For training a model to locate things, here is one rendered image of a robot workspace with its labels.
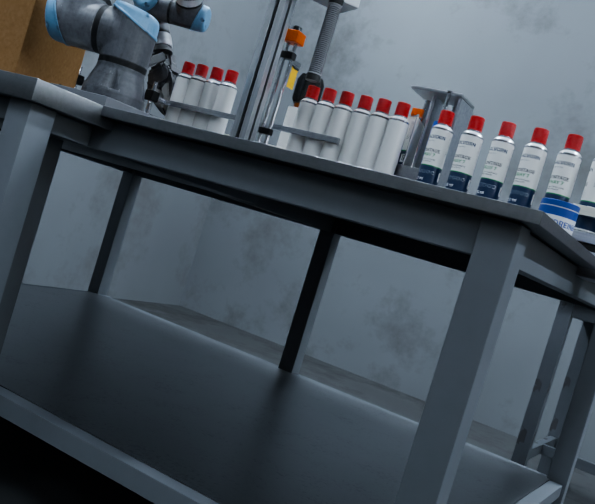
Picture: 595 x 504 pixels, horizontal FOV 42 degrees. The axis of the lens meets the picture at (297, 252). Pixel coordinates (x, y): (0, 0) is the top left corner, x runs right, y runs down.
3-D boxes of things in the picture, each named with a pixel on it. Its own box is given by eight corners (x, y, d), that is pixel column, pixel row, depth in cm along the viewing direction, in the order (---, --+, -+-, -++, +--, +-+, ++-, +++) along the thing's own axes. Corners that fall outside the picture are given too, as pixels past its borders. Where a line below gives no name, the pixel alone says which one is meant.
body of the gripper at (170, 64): (186, 88, 231) (180, 52, 234) (168, 79, 224) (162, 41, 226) (165, 97, 234) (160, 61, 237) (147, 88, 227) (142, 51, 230)
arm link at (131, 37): (138, 63, 179) (155, 6, 179) (85, 48, 181) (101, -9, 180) (154, 75, 191) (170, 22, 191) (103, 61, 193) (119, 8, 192)
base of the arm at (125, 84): (154, 116, 187) (166, 76, 187) (103, 95, 175) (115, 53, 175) (119, 108, 197) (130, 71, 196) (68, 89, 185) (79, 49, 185)
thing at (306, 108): (304, 166, 204) (327, 91, 203) (295, 162, 199) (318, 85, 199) (288, 162, 206) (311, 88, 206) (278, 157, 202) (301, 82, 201)
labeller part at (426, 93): (473, 109, 197) (474, 105, 197) (461, 96, 187) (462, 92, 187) (424, 100, 204) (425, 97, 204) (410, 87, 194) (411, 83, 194)
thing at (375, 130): (374, 183, 193) (398, 104, 193) (366, 179, 189) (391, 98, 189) (356, 179, 196) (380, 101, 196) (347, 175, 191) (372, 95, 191)
